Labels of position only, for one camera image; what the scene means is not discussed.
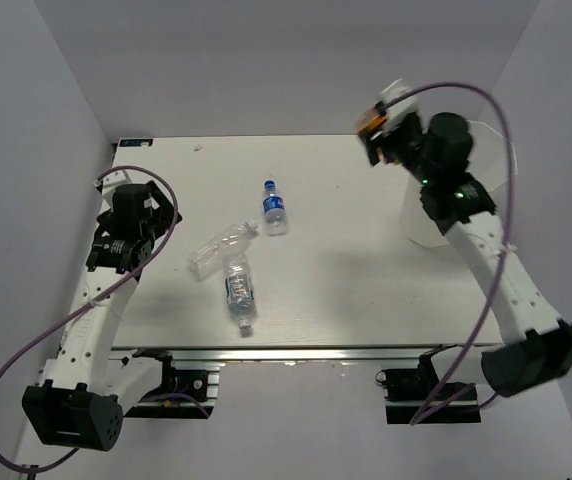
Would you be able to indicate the orange plastic bottle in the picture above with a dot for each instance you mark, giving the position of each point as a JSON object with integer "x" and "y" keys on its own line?
{"x": 372, "y": 119}

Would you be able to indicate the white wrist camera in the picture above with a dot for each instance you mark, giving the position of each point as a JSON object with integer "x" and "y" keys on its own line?
{"x": 394, "y": 104}
{"x": 110, "y": 182}

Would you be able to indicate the blue label sticker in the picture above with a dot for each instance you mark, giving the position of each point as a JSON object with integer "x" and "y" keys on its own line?
{"x": 135, "y": 143}

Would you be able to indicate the clear water bottle white-blue label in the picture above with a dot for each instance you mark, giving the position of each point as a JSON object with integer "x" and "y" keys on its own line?
{"x": 240, "y": 297}

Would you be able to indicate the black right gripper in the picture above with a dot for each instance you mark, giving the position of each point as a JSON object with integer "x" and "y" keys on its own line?
{"x": 371, "y": 144}

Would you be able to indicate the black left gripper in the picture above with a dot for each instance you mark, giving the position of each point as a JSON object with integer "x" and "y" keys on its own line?
{"x": 163, "y": 214}

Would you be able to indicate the white translucent plastic bin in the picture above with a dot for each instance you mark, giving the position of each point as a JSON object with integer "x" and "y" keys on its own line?
{"x": 427, "y": 213}

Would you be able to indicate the small blue Pepsi bottle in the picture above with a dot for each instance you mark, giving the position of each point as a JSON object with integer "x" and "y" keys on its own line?
{"x": 274, "y": 212}

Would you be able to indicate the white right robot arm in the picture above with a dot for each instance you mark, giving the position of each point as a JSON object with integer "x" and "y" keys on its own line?
{"x": 536, "y": 345}

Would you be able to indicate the clear unlabelled plastic bottle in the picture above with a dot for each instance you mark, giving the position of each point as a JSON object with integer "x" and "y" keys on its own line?
{"x": 232, "y": 241}

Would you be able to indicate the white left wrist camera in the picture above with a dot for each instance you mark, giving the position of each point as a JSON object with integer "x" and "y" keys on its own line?
{"x": 110, "y": 182}

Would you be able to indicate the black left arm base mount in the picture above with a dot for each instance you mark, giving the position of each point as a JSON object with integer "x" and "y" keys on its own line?
{"x": 176, "y": 390}

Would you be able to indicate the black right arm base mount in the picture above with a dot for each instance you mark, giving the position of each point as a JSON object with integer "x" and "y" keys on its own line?
{"x": 405, "y": 389}

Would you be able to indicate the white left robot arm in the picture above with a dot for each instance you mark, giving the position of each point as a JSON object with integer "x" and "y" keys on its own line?
{"x": 83, "y": 397}

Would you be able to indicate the aluminium table frame rail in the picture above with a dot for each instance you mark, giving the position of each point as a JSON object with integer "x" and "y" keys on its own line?
{"x": 278, "y": 354}

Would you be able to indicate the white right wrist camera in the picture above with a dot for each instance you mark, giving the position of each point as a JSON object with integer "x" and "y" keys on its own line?
{"x": 394, "y": 104}

